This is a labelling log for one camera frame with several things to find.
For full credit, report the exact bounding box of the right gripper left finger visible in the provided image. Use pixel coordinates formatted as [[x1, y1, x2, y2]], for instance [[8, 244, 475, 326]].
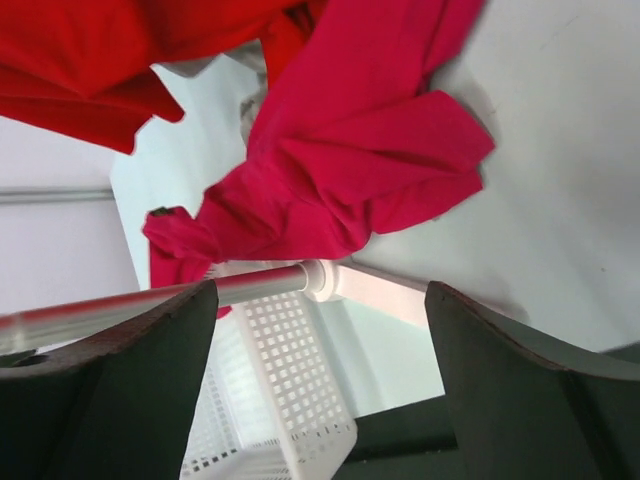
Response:
[[1, 281, 219, 479]]

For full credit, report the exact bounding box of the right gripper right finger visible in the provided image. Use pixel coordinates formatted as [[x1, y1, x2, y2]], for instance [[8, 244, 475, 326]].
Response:
[[425, 282, 639, 479]]

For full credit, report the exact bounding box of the magenta t shirt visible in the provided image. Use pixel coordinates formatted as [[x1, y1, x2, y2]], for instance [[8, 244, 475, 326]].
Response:
[[143, 1, 495, 288]]

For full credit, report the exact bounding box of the red t shirt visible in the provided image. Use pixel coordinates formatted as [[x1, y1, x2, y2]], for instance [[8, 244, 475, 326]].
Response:
[[1, 0, 326, 154]]

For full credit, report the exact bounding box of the white perforated plastic basket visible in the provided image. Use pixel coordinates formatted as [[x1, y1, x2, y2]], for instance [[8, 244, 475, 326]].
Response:
[[180, 292, 357, 480]]

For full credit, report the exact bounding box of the grey clothes rack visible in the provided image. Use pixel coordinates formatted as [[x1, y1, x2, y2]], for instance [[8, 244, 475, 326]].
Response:
[[1, 260, 429, 356]]

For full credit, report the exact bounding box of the grey cloth on table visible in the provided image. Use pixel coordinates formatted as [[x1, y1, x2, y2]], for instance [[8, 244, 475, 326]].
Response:
[[229, 40, 268, 144]]

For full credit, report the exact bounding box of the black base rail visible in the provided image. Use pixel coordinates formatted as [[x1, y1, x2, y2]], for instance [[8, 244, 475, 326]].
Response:
[[334, 396, 467, 480]]

